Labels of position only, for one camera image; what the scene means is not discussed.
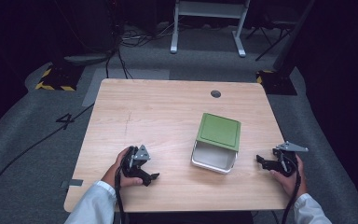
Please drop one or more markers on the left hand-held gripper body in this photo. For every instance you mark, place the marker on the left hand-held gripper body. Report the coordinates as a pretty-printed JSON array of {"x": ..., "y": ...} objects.
[{"x": 134, "y": 165}]

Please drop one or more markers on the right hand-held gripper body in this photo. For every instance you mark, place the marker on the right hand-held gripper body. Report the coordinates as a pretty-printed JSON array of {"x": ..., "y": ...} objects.
[{"x": 284, "y": 161}]

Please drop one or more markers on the metal tray container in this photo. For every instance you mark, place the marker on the metal tray container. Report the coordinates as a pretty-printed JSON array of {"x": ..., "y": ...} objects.
[{"x": 213, "y": 159}]

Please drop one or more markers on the white metal desk frame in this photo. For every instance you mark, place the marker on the white metal desk frame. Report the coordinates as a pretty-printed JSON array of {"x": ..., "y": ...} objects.
[{"x": 209, "y": 11}]

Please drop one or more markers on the black yellow striped stand base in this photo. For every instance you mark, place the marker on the black yellow striped stand base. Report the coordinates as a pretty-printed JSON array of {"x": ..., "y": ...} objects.
[
  {"x": 59, "y": 79},
  {"x": 276, "y": 82}
]

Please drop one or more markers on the grey round table grommet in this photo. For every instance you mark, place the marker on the grey round table grommet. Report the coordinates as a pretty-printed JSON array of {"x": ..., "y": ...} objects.
[{"x": 215, "y": 94}]

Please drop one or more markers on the person's left hand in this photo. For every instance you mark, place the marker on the person's left hand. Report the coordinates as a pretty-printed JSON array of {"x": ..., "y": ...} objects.
[{"x": 113, "y": 174}]

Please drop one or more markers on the grey floor tape strip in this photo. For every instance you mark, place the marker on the grey floor tape strip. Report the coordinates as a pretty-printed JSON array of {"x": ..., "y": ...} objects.
[{"x": 74, "y": 183}]

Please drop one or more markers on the black tripod stand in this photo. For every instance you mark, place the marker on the black tripod stand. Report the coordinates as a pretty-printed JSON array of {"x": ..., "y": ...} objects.
[{"x": 273, "y": 34}]

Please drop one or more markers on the person's right hand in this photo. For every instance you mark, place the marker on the person's right hand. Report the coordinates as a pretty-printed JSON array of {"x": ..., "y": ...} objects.
[{"x": 289, "y": 184}]

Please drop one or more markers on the green square lid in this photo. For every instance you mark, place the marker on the green square lid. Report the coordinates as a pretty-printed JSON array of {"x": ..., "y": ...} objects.
[{"x": 219, "y": 131}]

